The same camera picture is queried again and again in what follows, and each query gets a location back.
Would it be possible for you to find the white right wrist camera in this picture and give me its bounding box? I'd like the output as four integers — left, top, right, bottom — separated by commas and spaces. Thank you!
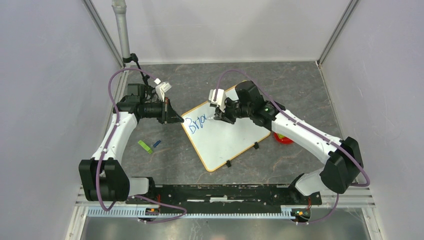
208, 89, 227, 113

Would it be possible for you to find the red bowl with green block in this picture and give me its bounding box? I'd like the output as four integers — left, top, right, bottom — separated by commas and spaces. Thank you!
273, 132, 294, 145

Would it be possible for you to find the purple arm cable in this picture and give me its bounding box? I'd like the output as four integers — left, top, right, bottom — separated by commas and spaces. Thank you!
95, 67, 188, 225
215, 69, 371, 226

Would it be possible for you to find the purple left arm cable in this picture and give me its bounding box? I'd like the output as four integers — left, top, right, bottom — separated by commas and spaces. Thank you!
95, 67, 188, 225

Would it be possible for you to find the blue marker cap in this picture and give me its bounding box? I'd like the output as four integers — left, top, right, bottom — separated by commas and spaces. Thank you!
153, 140, 161, 148

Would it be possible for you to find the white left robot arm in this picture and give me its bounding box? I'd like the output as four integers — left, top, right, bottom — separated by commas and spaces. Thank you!
78, 82, 184, 202

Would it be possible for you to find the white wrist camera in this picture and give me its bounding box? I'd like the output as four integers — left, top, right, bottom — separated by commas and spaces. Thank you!
154, 78, 172, 102
208, 89, 227, 113

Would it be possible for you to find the grey vertical pole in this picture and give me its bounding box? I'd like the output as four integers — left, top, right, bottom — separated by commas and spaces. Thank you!
111, 0, 132, 64

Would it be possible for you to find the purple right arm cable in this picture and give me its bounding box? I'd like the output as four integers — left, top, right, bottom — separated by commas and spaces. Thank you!
215, 69, 371, 226

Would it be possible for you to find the green owl eraser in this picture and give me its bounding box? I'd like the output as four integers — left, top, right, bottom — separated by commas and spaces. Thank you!
137, 140, 153, 154

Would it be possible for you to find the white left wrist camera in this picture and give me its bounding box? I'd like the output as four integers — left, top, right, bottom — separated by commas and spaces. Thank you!
154, 78, 172, 102

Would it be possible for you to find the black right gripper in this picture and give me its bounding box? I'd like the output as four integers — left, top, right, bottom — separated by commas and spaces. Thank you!
214, 97, 253, 125

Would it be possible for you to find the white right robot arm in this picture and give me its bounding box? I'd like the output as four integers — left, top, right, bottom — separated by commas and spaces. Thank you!
208, 80, 363, 204

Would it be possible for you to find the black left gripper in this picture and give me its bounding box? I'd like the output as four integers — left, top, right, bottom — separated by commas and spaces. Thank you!
141, 97, 184, 125

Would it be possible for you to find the yellow framed whiteboard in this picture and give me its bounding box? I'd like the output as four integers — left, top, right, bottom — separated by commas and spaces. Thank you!
182, 101, 271, 172

